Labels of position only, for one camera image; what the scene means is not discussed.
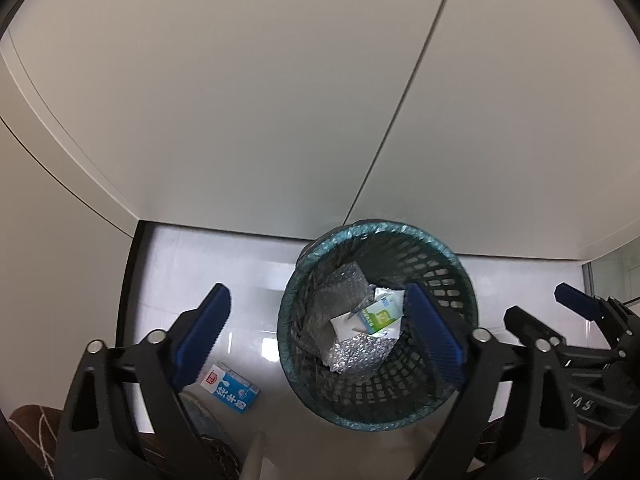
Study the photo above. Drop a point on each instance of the clear bubble wrap sheet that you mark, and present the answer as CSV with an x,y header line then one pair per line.
x,y
350,355

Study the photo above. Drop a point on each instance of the brown patterned pants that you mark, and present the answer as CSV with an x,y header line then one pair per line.
x,y
35,435

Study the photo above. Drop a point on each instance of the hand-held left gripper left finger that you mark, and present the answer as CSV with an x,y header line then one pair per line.
x,y
200,337

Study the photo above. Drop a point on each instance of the grey blue slipper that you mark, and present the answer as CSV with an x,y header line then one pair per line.
x,y
207,425

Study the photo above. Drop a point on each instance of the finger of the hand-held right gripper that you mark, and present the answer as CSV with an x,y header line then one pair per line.
x,y
575,300
522,322

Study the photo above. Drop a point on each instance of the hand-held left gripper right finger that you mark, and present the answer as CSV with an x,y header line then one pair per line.
x,y
435,335

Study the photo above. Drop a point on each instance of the person's right hand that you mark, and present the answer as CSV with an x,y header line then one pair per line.
x,y
602,447

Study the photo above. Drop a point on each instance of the dark mesh trash basket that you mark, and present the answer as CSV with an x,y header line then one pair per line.
x,y
430,280

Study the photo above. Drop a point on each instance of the green white carton box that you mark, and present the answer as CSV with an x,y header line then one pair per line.
x,y
382,316

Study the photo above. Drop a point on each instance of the white stick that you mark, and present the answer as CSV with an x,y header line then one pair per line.
x,y
255,455

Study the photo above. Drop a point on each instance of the blue white milk carton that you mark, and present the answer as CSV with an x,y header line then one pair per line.
x,y
232,390

